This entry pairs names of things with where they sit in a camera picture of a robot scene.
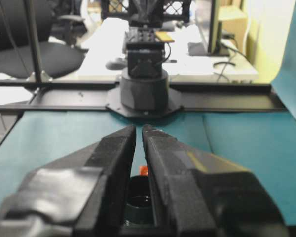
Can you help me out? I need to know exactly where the black cup holder red handle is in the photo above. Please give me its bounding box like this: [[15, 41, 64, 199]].
[[122, 165, 161, 229]]

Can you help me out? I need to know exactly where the blue-green table cloth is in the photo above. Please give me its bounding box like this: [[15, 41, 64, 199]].
[[0, 0, 296, 237]]

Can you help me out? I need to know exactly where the black office chair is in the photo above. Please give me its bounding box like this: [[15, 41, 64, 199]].
[[0, 0, 86, 79], [51, 0, 89, 47]]

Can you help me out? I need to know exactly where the grey computer mouse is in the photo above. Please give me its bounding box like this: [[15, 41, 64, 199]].
[[105, 57, 126, 70]]

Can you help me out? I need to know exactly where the white office desk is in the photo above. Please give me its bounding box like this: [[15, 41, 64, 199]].
[[75, 17, 259, 81]]

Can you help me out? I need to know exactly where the yellow flat card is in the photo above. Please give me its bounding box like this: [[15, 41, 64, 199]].
[[154, 31, 176, 43]]

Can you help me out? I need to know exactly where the black computer monitor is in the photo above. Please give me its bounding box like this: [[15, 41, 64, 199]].
[[208, 0, 231, 56]]

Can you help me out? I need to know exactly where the light wooden cabinet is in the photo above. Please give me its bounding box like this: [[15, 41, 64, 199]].
[[219, 0, 248, 48]]

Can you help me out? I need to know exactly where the black lattice crate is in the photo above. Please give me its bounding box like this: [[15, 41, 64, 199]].
[[100, 0, 197, 22]]

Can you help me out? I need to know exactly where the black frame rail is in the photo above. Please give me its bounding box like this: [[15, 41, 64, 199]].
[[0, 80, 287, 113]]

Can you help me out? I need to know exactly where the black desk cable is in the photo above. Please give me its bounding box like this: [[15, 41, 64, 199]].
[[212, 46, 238, 82]]

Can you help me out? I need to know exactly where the black vertical frame post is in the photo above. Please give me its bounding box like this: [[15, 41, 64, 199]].
[[27, 0, 52, 83]]

